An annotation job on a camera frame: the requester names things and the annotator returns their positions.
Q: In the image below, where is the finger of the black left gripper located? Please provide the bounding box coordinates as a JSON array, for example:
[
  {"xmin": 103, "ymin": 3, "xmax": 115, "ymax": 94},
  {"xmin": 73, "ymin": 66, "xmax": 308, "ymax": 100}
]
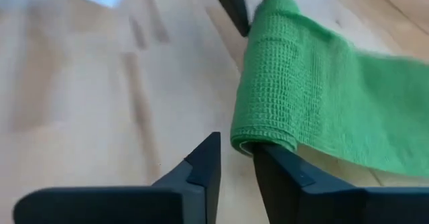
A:
[{"xmin": 206, "ymin": 0, "xmax": 251, "ymax": 38}]

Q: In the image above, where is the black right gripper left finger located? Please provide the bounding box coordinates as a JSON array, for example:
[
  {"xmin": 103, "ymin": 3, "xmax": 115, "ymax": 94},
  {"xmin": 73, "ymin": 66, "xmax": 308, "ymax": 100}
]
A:
[{"xmin": 13, "ymin": 132, "xmax": 222, "ymax": 224}]

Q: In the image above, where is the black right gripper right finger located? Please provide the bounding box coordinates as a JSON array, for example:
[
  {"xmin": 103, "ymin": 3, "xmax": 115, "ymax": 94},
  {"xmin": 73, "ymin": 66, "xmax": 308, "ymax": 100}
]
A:
[{"xmin": 253, "ymin": 144, "xmax": 429, "ymax": 224}]

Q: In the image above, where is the green elastic bandage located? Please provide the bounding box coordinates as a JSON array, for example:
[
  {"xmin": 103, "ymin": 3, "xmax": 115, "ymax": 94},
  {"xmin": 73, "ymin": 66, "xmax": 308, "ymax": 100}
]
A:
[{"xmin": 230, "ymin": 0, "xmax": 429, "ymax": 178}]

